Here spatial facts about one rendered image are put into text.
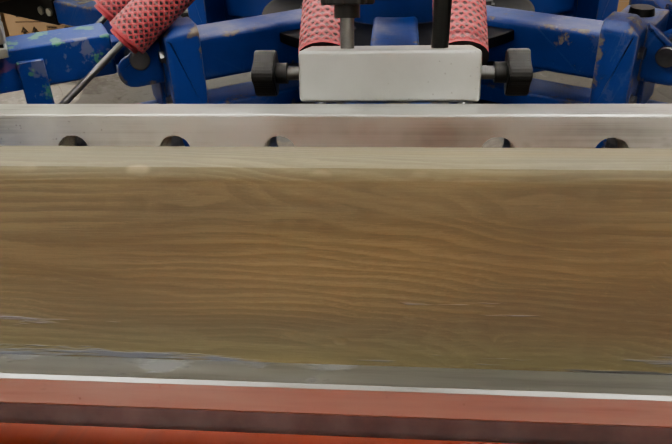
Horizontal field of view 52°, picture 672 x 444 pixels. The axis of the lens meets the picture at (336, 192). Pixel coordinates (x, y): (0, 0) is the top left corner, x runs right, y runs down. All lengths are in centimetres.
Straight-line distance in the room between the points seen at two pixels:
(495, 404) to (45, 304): 14
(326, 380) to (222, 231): 5
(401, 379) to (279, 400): 4
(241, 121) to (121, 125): 8
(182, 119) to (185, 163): 24
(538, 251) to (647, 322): 4
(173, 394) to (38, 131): 30
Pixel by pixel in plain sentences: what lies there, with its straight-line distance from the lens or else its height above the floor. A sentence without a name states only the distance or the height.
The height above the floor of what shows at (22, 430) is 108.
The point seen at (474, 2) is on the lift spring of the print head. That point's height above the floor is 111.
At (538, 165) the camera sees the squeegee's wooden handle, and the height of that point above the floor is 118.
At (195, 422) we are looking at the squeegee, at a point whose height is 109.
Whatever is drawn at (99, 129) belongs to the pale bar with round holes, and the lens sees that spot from 47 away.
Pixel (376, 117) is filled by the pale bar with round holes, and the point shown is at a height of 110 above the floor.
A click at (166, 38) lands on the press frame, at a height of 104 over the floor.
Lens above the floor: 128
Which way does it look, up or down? 30 degrees down
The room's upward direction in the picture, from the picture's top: 2 degrees counter-clockwise
